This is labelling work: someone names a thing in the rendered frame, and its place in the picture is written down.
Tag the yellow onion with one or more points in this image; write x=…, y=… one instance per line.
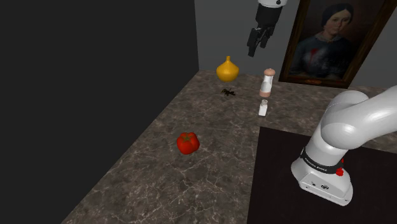
x=227, y=72

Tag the framed portrait painting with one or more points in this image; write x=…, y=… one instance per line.
x=328, y=40

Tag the red tomato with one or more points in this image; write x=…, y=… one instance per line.
x=188, y=143

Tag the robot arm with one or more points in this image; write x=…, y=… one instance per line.
x=347, y=124

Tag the pink and white pepper mill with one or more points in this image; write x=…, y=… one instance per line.
x=267, y=83

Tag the small white salt shaker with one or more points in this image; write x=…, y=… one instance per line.
x=263, y=108

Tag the small black ant figure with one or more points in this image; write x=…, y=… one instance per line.
x=228, y=91

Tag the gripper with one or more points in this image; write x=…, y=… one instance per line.
x=267, y=17

